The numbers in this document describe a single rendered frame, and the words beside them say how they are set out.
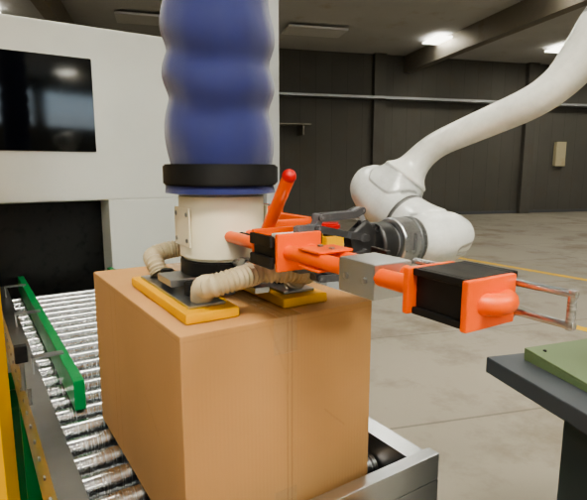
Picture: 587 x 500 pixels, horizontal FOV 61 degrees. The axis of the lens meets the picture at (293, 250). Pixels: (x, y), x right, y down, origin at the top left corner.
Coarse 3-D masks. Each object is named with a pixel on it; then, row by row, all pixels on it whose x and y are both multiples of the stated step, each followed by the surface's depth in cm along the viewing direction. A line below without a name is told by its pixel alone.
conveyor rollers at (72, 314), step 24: (48, 312) 231; (72, 312) 236; (72, 336) 203; (96, 336) 200; (48, 360) 174; (96, 360) 175; (48, 384) 158; (96, 384) 157; (72, 408) 139; (96, 408) 141; (72, 432) 129; (96, 432) 126; (72, 456) 121; (96, 456) 116; (120, 456) 118; (96, 480) 107; (120, 480) 109
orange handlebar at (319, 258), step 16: (288, 224) 114; (304, 224) 117; (240, 240) 88; (288, 256) 75; (304, 256) 71; (320, 256) 68; (336, 256) 71; (320, 272) 69; (336, 272) 65; (384, 272) 58; (400, 272) 61; (400, 288) 55; (480, 304) 47; (496, 304) 47; (512, 304) 47
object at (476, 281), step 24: (432, 264) 54; (456, 264) 54; (408, 288) 53; (432, 288) 51; (456, 288) 49; (480, 288) 47; (504, 288) 49; (408, 312) 53; (432, 312) 51; (456, 312) 49
